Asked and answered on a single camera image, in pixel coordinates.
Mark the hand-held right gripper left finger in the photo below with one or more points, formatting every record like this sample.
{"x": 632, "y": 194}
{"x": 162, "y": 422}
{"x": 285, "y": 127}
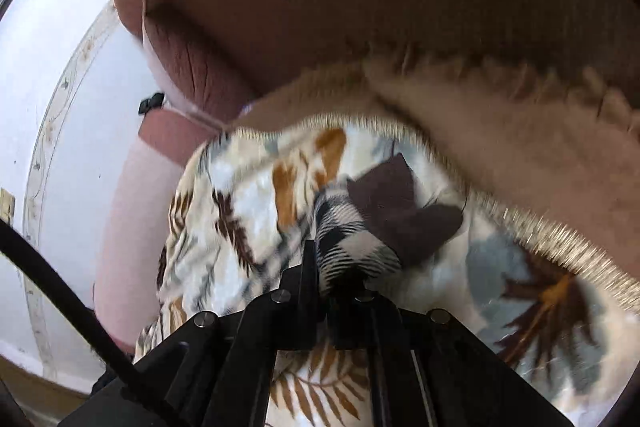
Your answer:
{"x": 299, "y": 302}

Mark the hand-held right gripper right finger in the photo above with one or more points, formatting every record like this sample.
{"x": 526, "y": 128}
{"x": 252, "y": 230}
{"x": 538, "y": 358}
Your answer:
{"x": 361, "y": 318}

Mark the checkered jacket with brown collar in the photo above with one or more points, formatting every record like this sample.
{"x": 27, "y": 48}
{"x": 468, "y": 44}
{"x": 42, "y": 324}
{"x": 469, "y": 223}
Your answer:
{"x": 345, "y": 237}

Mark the leaf print fleece blanket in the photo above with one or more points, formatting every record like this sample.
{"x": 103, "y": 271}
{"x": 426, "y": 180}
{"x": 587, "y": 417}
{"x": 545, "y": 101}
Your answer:
{"x": 250, "y": 207}

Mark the tan fringed fuzzy blanket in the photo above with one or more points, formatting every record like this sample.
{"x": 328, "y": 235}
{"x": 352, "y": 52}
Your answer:
{"x": 450, "y": 122}

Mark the small black device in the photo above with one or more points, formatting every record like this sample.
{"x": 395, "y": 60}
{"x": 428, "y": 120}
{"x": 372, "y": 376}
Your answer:
{"x": 150, "y": 103}

